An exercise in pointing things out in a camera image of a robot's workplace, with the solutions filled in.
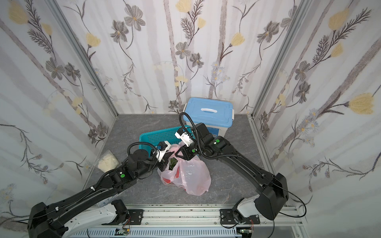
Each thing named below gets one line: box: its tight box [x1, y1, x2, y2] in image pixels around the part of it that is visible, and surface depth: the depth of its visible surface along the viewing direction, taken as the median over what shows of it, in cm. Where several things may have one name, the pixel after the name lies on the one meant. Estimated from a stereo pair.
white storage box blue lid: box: [183, 97, 235, 138], surface depth 102 cm
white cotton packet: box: [97, 149, 120, 174], surface depth 94 cm
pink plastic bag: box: [157, 142, 212, 197], surface depth 70 cm
